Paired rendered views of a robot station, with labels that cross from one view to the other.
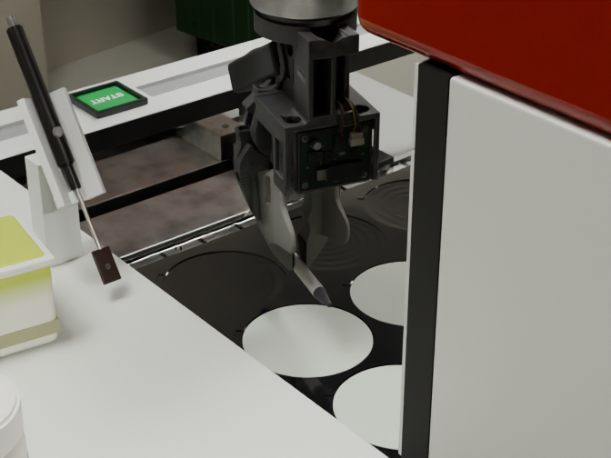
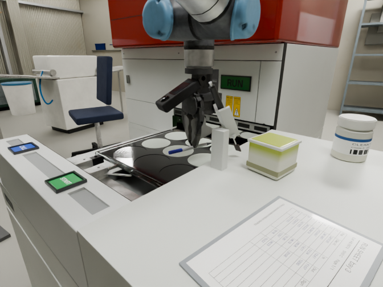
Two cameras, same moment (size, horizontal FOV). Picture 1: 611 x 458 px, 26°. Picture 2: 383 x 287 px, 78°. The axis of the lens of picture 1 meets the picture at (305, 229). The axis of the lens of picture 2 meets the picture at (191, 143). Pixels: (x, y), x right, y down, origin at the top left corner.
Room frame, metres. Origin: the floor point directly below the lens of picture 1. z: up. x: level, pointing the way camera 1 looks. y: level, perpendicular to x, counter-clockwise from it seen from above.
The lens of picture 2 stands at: (0.99, 0.62, 1.19)
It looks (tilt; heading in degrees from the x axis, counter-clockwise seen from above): 20 degrees down; 260
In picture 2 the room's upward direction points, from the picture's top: straight up
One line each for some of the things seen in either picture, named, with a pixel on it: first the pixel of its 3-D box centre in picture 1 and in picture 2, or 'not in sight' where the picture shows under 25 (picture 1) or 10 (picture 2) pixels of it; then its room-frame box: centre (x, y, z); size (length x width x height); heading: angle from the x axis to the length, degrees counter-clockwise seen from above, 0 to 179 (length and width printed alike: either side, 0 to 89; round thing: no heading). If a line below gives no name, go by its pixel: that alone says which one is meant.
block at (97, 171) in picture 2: not in sight; (90, 175); (1.16, 0.03, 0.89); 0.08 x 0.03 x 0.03; 39
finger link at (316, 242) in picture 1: (329, 219); (195, 128); (0.87, -0.02, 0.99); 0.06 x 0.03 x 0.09; 22
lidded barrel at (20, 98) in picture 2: not in sight; (20, 98); (3.75, -5.05, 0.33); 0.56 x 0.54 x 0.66; 136
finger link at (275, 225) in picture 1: (284, 228); (202, 132); (0.85, 0.02, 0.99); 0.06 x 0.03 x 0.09; 22
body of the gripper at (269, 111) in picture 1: (309, 94); (200, 91); (0.86, 0.00, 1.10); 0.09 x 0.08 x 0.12; 22
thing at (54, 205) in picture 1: (62, 185); (224, 135); (0.84, 0.17, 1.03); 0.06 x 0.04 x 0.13; 39
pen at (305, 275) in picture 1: (294, 261); (191, 147); (0.88, 0.01, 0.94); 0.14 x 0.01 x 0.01; 22
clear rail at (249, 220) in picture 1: (275, 214); (131, 170); (1.05, 0.03, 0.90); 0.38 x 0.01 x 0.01; 129
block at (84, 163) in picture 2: not in sight; (76, 166); (1.21, -0.03, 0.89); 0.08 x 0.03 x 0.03; 39
